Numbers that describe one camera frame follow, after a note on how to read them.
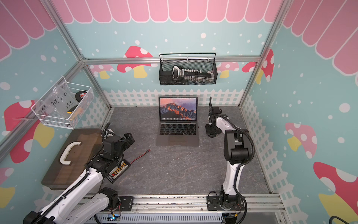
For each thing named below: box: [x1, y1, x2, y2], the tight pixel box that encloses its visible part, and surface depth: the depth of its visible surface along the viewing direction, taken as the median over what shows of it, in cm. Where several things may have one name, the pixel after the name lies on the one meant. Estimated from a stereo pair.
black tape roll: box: [75, 90, 88, 103], surface depth 81 cm
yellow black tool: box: [66, 104, 78, 114], surface depth 67 cm
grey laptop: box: [155, 95, 200, 147], surface depth 108 cm
